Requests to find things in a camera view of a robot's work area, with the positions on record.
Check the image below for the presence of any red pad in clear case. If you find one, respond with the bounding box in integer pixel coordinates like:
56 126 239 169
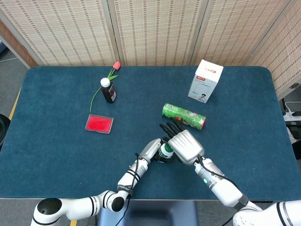
85 113 115 135

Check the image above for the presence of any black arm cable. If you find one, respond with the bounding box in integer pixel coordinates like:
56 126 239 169
197 155 245 226
115 153 142 226

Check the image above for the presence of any blue table cloth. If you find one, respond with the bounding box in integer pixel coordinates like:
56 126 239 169
0 65 301 202

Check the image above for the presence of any white desk lamp box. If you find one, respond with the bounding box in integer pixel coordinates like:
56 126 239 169
187 59 224 104

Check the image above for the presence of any green chips can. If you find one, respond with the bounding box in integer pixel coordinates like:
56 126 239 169
161 102 207 131

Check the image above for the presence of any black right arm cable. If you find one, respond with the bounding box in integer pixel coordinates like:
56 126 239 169
197 155 245 226

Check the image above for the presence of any red artificial tulip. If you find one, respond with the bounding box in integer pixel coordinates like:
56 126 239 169
89 61 122 113

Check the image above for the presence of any blue-grey robot torso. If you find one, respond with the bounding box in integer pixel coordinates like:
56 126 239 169
97 200 199 226

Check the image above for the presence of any white green-labelled plastic bottle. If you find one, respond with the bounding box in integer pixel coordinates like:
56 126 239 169
157 145 174 163

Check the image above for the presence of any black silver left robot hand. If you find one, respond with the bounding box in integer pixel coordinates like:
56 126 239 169
138 138 175 164

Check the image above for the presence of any white power strip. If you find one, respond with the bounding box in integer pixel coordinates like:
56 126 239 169
283 101 301 122

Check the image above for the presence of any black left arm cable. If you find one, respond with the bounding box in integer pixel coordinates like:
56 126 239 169
115 153 142 226

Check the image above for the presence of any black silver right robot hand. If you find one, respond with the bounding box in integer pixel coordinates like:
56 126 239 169
159 121 205 166

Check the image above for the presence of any dark brown bottle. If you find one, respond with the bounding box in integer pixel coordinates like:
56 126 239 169
100 77 118 104

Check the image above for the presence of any black round object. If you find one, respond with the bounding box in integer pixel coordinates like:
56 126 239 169
0 113 11 147

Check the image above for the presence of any bamboo folding screen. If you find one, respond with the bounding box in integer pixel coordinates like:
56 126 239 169
0 0 301 95

